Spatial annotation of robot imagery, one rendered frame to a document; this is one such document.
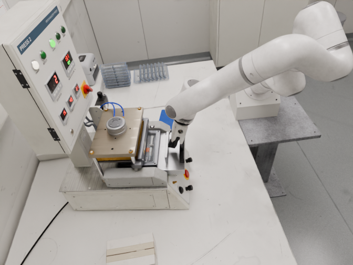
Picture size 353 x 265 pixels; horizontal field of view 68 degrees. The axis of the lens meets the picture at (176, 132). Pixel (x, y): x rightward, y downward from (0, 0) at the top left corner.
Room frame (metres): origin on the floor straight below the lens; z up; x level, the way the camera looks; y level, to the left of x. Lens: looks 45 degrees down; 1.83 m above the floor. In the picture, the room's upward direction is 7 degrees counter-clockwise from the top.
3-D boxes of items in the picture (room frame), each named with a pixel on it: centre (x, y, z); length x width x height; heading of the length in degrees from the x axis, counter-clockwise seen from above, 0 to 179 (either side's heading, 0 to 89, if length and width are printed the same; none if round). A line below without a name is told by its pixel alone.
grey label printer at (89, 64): (1.73, 0.65, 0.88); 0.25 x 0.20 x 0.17; 85
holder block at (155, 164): (0.78, 0.17, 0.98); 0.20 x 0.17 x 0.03; 174
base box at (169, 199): (0.81, 0.23, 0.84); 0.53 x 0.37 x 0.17; 84
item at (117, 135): (0.82, 0.27, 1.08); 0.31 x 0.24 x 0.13; 174
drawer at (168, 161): (0.78, 0.12, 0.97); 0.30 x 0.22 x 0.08; 84
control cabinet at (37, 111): (0.81, 0.41, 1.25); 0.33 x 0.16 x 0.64; 174
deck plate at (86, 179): (0.80, 0.27, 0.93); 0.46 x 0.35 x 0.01; 84
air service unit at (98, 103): (1.03, 0.34, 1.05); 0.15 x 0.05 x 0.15; 174
